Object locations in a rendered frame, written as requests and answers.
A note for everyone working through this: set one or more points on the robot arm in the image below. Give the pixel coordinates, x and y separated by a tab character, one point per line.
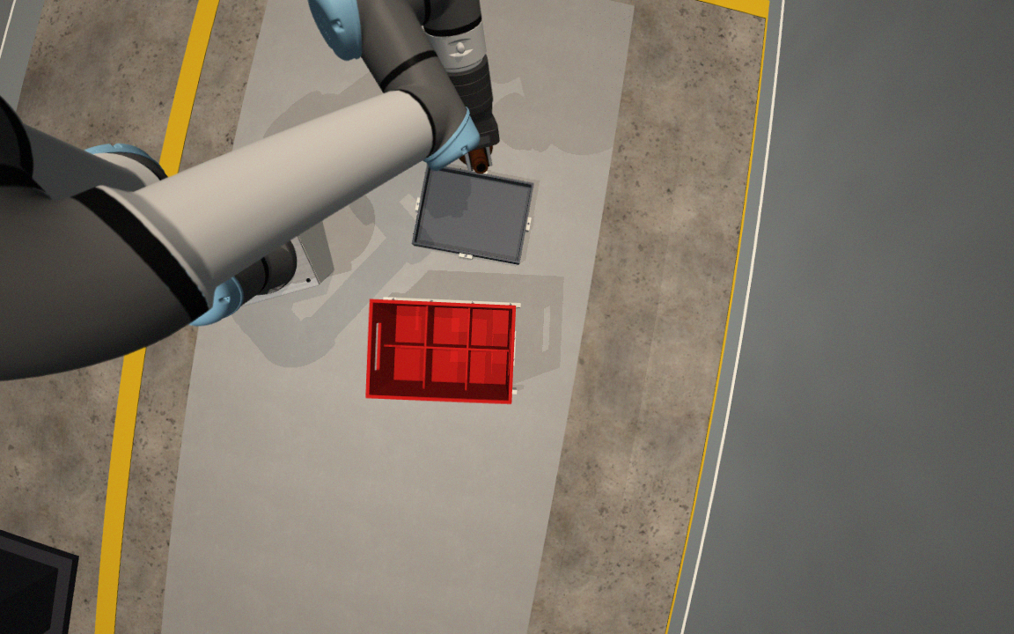
75	293

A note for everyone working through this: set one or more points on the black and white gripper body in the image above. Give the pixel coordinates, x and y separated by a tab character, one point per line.
466	63

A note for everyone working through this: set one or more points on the brown bottle with green label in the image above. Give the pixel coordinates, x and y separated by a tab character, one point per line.
479	161

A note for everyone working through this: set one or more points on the red plastic crate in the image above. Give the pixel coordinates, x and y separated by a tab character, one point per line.
481	333

